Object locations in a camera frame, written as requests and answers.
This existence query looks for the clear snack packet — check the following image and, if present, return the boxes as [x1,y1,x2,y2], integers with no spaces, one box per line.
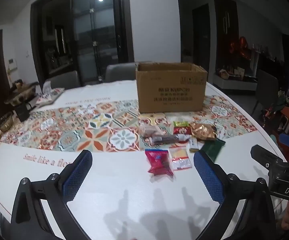
[139,125,170,137]

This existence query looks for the sliding glass door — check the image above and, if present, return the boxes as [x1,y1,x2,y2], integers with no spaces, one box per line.
[30,0,131,86]

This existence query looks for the crinkled gold snack packet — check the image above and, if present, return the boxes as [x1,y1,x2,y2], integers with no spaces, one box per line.
[190,122,217,141]

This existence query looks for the red foil balloons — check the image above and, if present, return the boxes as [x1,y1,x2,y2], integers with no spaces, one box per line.
[230,37,250,61]

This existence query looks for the grey side chair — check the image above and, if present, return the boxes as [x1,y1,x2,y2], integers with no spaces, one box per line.
[252,69,279,116]

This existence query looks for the white red snack packet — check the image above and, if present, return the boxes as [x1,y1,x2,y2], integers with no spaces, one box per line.
[168,147,192,171]

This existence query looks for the grey dining chair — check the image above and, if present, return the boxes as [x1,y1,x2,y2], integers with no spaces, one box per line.
[44,70,81,89]
[105,62,137,83]

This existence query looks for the cardboard box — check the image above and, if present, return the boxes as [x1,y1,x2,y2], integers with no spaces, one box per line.
[135,62,208,114]

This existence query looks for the white low cabinet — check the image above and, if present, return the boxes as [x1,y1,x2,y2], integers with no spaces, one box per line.
[213,72,258,91]

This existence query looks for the grey long snack packet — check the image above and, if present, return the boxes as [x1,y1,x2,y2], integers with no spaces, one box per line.
[140,133,192,146]

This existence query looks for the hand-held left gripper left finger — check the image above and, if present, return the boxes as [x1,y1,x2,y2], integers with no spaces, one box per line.
[11,149,93,240]

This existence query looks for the small white gold packet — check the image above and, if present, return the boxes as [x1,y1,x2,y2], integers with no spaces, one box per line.
[189,138,200,153]

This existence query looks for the dark red snack packet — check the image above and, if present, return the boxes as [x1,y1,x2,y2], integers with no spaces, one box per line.
[173,127,191,136]

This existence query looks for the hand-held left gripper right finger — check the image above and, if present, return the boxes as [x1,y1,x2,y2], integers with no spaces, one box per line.
[193,151,278,240]

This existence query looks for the dark tall cabinet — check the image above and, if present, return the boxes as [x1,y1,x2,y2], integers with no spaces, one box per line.
[213,0,239,73]

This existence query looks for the small black box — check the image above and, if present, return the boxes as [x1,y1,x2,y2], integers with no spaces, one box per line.
[15,104,30,123]

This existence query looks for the patterned tissue cover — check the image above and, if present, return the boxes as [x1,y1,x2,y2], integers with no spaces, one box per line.
[35,81,65,106]

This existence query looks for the woven gift basket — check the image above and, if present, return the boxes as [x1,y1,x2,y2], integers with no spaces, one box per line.
[217,68,231,80]

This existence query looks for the dark green snack packet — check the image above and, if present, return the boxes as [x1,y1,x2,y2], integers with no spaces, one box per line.
[200,140,226,163]

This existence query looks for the dark wooden door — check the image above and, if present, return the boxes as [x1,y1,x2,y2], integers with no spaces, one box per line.
[192,4,211,75]

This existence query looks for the dark pot with lid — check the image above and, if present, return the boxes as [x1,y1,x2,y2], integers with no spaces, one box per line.
[4,79,39,106]

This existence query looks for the pink snack packet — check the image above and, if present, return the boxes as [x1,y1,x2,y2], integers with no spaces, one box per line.
[145,149,174,176]

